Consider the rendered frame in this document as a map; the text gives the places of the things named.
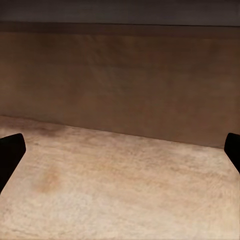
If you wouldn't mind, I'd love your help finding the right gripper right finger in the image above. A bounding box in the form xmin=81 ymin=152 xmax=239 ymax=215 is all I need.
xmin=224 ymin=133 xmax=240 ymax=173

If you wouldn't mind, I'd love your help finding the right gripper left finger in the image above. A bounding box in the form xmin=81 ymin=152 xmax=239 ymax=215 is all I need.
xmin=0 ymin=133 xmax=26 ymax=193

